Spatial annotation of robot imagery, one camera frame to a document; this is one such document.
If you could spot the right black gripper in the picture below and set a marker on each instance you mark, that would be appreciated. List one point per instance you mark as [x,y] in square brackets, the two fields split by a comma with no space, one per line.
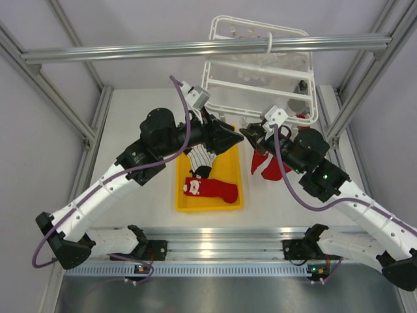
[262,143]

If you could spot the aluminium top crossbar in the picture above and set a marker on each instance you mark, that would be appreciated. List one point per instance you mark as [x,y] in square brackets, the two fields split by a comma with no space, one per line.
[372,41]

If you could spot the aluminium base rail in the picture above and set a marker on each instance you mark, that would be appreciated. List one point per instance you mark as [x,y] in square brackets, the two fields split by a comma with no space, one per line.
[314,254]

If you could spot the white plastic clip hanger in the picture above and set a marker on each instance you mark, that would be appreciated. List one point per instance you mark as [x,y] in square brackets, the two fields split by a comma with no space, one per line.
[247,84]

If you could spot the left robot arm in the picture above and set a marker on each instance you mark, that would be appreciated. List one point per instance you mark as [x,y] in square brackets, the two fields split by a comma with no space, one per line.
[68,231]

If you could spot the yellow plastic tray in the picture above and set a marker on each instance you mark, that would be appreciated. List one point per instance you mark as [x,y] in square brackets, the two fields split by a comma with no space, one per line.
[225,168]

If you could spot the striped black white sock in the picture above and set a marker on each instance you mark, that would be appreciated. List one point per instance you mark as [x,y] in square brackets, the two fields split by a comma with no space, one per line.
[201,161]

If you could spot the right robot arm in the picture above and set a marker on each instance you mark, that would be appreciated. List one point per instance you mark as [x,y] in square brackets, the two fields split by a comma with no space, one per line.
[342,192]

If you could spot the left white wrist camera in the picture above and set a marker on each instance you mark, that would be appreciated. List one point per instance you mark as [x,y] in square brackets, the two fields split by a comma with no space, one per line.
[195,96]

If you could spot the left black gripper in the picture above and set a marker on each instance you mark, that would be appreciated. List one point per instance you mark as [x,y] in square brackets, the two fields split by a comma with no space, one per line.
[218,135]

